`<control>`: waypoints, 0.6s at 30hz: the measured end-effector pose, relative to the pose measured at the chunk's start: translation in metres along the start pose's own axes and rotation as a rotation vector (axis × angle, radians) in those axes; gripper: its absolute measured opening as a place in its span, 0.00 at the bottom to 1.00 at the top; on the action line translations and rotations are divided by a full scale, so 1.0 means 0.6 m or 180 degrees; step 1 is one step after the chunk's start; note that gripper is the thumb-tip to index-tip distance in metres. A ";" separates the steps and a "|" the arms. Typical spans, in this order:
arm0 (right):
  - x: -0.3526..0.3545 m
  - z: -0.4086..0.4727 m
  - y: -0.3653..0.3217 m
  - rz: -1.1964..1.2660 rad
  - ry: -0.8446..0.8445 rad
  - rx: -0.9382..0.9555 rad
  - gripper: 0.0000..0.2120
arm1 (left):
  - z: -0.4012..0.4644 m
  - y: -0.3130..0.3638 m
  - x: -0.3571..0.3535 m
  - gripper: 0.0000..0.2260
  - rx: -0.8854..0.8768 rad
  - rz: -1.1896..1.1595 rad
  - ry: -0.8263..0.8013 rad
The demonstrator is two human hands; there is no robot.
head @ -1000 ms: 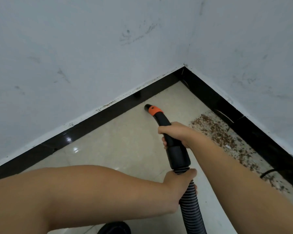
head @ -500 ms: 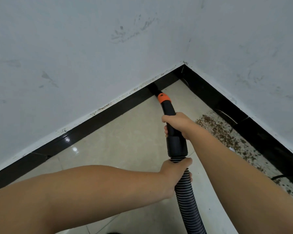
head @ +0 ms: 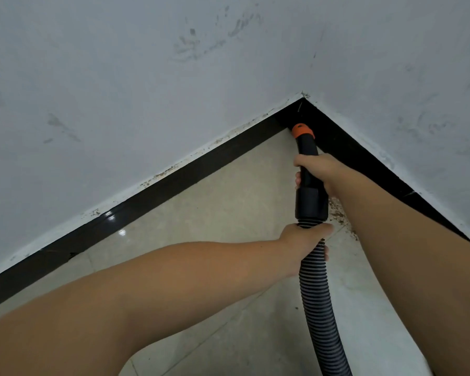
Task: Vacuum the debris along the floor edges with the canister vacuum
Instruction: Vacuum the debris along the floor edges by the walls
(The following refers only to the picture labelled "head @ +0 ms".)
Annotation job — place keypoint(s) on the person's right forearm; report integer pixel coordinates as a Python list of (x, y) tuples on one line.
[(415, 270)]

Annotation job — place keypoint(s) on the person's left hand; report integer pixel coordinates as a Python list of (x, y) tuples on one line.
[(301, 242)]

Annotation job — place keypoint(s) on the person's left forearm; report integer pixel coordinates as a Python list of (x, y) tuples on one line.
[(121, 309)]

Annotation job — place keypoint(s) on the brown dirt debris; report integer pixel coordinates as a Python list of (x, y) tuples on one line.
[(340, 215)]

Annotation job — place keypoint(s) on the person's right hand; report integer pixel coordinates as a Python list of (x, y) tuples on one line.
[(323, 168)]

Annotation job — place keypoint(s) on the black skirting board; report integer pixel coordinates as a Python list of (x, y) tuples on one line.
[(141, 199)]

